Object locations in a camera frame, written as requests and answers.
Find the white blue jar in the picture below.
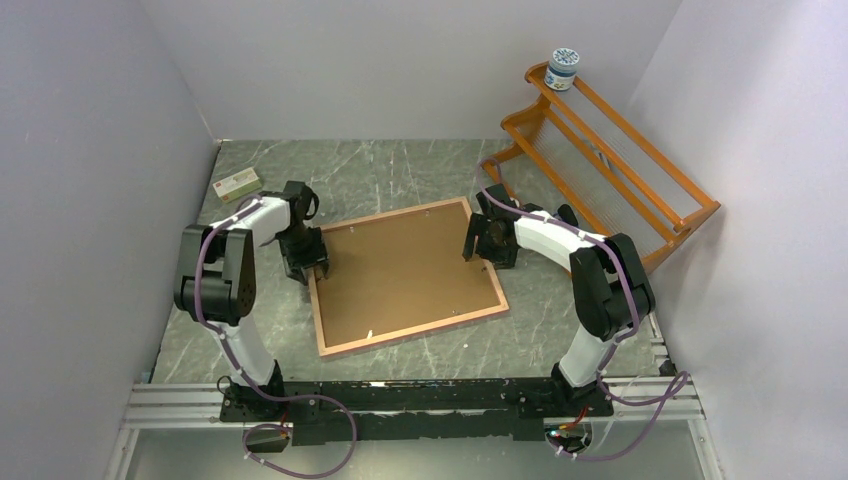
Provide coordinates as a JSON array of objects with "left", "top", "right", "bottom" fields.
[{"left": 543, "top": 47, "right": 580, "bottom": 92}]

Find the orange wooden rack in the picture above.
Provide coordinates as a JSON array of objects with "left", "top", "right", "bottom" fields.
[{"left": 484, "top": 62, "right": 721, "bottom": 273}]

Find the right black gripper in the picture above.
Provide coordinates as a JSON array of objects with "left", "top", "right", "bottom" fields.
[{"left": 463, "top": 213, "right": 517, "bottom": 269}]

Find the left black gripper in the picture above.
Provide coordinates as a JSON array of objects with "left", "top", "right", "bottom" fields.
[{"left": 279, "top": 226, "right": 329, "bottom": 284}]

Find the aluminium extrusion rail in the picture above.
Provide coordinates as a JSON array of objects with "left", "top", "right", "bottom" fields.
[{"left": 105, "top": 376, "right": 727, "bottom": 480}]

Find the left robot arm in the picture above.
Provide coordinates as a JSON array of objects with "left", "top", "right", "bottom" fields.
[{"left": 173, "top": 181, "right": 330, "bottom": 420}]

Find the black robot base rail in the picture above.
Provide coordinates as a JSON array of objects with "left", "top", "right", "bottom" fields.
[{"left": 219, "top": 377, "right": 614, "bottom": 446}]

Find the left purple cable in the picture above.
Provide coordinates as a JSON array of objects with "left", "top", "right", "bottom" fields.
[{"left": 193, "top": 195, "right": 359, "bottom": 480}]

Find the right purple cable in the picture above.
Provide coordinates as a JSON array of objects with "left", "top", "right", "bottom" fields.
[{"left": 475, "top": 157, "right": 692, "bottom": 464}]

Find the purple cable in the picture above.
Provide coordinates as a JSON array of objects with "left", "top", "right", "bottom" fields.
[
  {"left": 475, "top": 157, "right": 692, "bottom": 464},
  {"left": 193, "top": 195, "right": 359, "bottom": 480}
]

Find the small white red box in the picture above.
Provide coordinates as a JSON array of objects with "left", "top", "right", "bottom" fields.
[{"left": 212, "top": 167, "right": 261, "bottom": 203}]

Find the brown frame backing board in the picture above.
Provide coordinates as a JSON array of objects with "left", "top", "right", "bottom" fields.
[{"left": 315, "top": 203, "right": 502, "bottom": 350}]

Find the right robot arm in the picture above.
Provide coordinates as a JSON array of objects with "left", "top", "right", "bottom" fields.
[{"left": 462, "top": 184, "right": 656, "bottom": 415}]

